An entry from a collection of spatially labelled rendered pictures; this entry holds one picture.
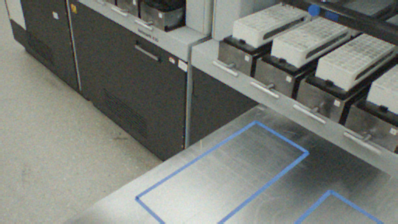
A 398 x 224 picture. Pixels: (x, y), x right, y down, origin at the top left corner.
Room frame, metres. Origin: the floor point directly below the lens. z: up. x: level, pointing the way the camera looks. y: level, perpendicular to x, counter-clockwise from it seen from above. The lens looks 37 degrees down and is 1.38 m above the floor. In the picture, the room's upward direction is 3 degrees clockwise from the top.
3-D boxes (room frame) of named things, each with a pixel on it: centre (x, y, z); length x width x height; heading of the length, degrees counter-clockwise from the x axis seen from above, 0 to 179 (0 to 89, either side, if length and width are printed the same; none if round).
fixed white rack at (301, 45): (1.14, -0.34, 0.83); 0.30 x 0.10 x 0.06; 136
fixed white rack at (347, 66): (1.04, -0.45, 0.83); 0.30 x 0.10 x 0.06; 136
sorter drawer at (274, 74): (1.24, -0.44, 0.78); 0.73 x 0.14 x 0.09; 136
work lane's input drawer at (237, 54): (1.34, -0.33, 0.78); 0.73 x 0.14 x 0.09; 136
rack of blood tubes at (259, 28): (1.25, -0.23, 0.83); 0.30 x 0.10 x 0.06; 136
